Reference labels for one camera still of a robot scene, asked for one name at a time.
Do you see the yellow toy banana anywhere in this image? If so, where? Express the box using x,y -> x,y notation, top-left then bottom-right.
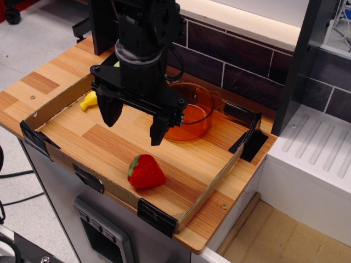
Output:
80,91 -> 98,111

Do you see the black vertical post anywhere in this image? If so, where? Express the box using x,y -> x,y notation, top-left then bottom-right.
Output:
271,0 -> 339,136
87,0 -> 118,55

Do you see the black vertical post left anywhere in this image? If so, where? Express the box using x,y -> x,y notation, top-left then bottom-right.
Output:
87,0 -> 118,55

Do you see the orange transparent plastic pot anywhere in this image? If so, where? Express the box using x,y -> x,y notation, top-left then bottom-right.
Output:
165,82 -> 222,142

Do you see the red toy strawberry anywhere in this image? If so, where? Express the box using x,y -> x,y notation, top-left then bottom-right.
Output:
127,155 -> 166,188

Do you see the white toy sink drainboard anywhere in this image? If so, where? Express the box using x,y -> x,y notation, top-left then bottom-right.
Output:
267,105 -> 350,199

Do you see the cardboard fence with black tape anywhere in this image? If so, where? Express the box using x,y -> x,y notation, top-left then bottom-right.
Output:
19,51 -> 269,238

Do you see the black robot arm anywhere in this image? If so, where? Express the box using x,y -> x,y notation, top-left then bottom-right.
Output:
88,1 -> 188,146

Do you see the grey toy oven front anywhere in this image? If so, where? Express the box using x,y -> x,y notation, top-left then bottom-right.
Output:
73,197 -> 135,263

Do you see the black office chair base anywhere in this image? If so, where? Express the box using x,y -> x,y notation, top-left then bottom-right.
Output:
1,0 -> 22,25

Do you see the black floor cable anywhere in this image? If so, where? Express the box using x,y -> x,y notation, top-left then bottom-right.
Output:
0,169 -> 44,207

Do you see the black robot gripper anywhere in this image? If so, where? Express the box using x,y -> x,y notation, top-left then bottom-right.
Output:
90,43 -> 188,146

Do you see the black vertical post right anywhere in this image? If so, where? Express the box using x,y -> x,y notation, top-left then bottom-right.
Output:
271,0 -> 339,136

